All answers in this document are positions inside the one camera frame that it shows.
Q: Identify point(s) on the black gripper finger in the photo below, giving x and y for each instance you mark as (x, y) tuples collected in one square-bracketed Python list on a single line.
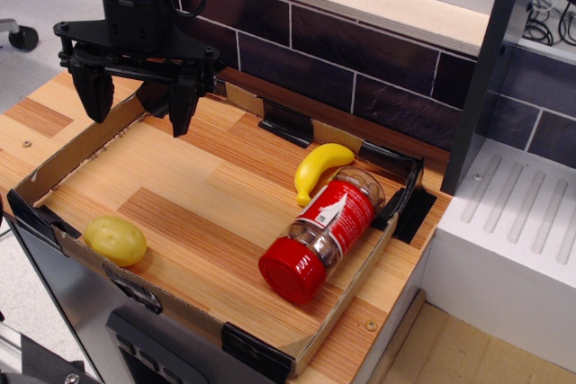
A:
[(183, 102), (94, 88)]

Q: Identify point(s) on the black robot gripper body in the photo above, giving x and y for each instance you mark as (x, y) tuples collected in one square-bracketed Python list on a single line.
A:
[(140, 39)]

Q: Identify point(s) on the red-capped basil spice bottle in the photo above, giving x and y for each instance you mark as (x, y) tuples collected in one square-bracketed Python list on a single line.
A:
[(300, 260)]

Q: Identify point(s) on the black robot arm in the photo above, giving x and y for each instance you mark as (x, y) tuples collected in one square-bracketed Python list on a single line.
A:
[(140, 40)]

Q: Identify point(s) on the taped cardboard fence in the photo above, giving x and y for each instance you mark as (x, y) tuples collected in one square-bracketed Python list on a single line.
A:
[(209, 204)]

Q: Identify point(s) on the black office chair caster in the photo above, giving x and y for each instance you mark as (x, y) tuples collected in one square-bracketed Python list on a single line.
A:
[(20, 36)]

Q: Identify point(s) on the yellow toy banana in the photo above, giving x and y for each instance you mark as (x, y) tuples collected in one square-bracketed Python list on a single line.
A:
[(315, 164)]

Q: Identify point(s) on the yellow toy potato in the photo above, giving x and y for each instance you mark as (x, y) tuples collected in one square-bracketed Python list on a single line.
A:
[(116, 239)]

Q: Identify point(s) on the black oven control panel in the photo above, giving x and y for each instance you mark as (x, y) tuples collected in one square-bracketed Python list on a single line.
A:
[(150, 356)]

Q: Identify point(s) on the white sink drainboard unit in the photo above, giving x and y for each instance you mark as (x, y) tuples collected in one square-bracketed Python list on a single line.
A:
[(503, 255)]

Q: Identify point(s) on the dark grey upright post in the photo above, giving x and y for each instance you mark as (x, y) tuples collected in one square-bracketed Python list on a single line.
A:
[(505, 28)]

